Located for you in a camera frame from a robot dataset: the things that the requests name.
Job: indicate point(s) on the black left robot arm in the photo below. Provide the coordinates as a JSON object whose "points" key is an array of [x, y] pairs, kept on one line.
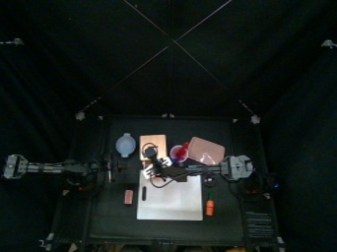
{"points": [[53, 168]]}

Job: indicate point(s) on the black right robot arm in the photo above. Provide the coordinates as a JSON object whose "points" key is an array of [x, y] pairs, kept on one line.
{"points": [[207, 169]]}

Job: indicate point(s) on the white cutting board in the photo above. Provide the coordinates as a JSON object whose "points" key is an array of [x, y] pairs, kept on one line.
{"points": [[172, 200]]}

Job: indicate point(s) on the pink sushi piece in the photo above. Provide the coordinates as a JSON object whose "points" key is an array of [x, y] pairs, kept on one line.
{"points": [[129, 197]]}

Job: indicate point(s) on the pink plate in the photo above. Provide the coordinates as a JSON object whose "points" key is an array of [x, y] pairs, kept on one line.
{"points": [[207, 149]]}

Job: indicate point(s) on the red plastic cup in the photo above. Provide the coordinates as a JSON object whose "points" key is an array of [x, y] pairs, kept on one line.
{"points": [[177, 154]]}

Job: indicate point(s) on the light blue bowl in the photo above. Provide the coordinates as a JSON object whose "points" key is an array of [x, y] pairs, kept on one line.
{"points": [[126, 145]]}

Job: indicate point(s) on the red flat utensil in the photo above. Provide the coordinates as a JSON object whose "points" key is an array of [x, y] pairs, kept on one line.
{"points": [[184, 147]]}

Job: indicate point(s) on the wooden box with slot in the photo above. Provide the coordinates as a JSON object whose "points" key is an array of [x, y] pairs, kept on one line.
{"points": [[153, 144]]}

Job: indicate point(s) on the black round cap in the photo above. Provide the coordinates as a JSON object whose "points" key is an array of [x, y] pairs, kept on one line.
{"points": [[211, 181]]}

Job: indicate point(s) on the orange toy carrot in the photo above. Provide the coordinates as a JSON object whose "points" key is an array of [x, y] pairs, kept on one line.
{"points": [[211, 206]]}

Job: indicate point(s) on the white text label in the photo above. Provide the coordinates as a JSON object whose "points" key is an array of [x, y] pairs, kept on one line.
{"points": [[260, 226]]}

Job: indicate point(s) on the grey frame bracket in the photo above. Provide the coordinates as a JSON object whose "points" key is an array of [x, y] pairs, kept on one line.
{"points": [[79, 115], [15, 42], [256, 119], [328, 43]]}

